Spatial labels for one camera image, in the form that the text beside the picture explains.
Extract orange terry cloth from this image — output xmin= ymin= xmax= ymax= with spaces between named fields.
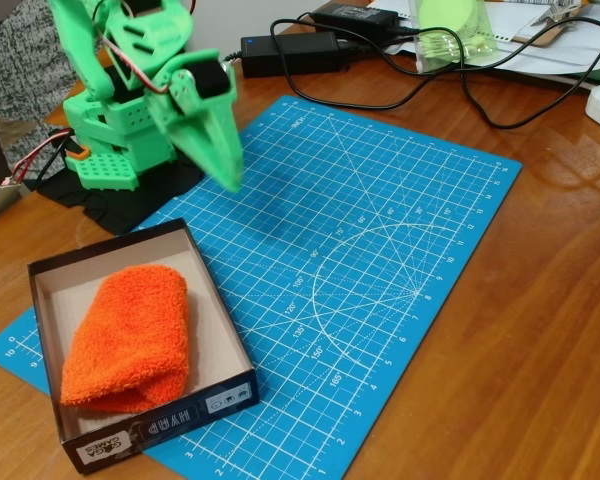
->
xmin=59 ymin=265 xmax=190 ymax=415

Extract large black power adapter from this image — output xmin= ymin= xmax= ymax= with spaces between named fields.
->
xmin=239 ymin=30 xmax=352 ymax=79

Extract black cloth under robot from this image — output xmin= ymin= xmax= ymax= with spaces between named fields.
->
xmin=35 ymin=157 xmax=206 ymax=236

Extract slim black power adapter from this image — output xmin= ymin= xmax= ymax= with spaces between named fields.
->
xmin=310 ymin=0 xmax=400 ymax=32

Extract grey speckled fabric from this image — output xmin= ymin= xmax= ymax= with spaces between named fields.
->
xmin=0 ymin=0 xmax=89 ymax=169

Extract black cardboard game box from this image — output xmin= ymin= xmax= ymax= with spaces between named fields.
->
xmin=26 ymin=217 xmax=261 ymax=475

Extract blue cutting mat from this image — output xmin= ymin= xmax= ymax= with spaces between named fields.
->
xmin=0 ymin=94 xmax=524 ymax=480

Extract clear green plastic container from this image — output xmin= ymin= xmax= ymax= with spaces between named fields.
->
xmin=410 ymin=0 xmax=499 ymax=75

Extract white papers stack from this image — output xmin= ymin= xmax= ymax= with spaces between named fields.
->
xmin=367 ymin=0 xmax=600 ymax=81

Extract brown clipboard with metal clip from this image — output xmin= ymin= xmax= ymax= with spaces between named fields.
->
xmin=509 ymin=0 xmax=590 ymax=49

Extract long black looping cable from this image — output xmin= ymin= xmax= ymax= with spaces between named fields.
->
xmin=269 ymin=16 xmax=600 ymax=111

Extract red and black wires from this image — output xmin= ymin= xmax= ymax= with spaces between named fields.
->
xmin=2 ymin=127 xmax=76 ymax=189

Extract black cable with bend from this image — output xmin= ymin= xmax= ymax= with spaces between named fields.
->
xmin=337 ymin=38 xmax=600 ymax=131

